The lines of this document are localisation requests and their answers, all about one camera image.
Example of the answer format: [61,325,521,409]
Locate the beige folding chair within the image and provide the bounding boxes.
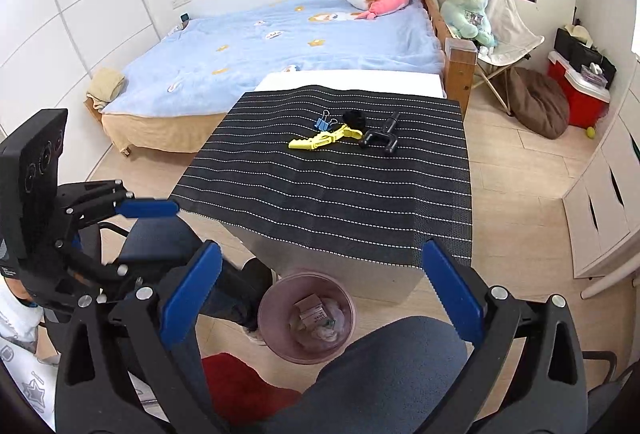
[427,0,546,115]

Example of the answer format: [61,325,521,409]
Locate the red rug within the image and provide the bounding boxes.
[200,353,303,430]

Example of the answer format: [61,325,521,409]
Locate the red cooler box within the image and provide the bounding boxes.
[546,50,612,129]

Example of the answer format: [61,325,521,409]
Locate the clear bedpost cover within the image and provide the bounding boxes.
[445,37,478,65]

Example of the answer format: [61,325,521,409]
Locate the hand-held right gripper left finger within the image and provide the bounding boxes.
[54,239,223,434]

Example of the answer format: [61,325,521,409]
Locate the person's white printed shirt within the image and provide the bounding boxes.
[0,284,61,420]

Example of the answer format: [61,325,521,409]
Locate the person's right leg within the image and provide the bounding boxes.
[252,317,476,434]

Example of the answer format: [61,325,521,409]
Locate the black T-handle tool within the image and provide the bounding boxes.
[358,111,402,156]

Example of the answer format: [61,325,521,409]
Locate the clear plastic container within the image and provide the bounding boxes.
[580,62,606,88]

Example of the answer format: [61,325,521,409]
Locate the black storage bag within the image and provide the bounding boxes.
[554,27,617,78]

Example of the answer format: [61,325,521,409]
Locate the white socks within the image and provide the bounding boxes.
[299,309,351,347]

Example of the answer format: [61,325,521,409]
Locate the beige bed sheet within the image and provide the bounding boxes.
[100,111,236,152]

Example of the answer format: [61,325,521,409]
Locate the white medicine box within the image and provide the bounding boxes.
[295,294,327,326]

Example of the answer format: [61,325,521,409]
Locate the black office chair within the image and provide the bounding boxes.
[582,349,640,434]

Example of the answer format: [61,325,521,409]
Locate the black striped table mat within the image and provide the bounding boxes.
[170,85,473,271]

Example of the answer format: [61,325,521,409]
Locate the brown floor cushion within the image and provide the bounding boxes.
[507,67,571,140]

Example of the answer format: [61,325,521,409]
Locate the white drawer cabinet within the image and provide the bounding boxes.
[562,117,640,279]

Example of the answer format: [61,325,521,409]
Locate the person's left shoe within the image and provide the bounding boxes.
[242,257,276,345]

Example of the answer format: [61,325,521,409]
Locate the white table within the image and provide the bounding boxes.
[240,70,447,307]

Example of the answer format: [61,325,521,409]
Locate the straw hat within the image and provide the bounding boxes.
[565,23,593,45]

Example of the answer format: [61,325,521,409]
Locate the white wardrobe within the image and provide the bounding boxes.
[0,0,163,150]

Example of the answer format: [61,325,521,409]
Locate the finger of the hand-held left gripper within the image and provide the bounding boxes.
[52,234,133,302]
[62,181,180,227]

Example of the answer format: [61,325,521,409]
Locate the pink plastic bin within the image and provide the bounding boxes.
[257,270,357,365]

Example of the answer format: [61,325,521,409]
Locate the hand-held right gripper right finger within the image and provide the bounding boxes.
[421,239,590,434]

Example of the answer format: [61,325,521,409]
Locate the yellow hair clip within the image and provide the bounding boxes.
[288,124,363,151]

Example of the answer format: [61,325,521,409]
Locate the beige folded cloth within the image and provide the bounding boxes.
[86,67,126,110]

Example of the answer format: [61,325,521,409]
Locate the bed with blue blanket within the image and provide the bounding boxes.
[82,0,473,155]
[102,0,446,117]

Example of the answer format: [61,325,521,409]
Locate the teal unicorn plush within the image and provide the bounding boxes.
[439,0,498,48]

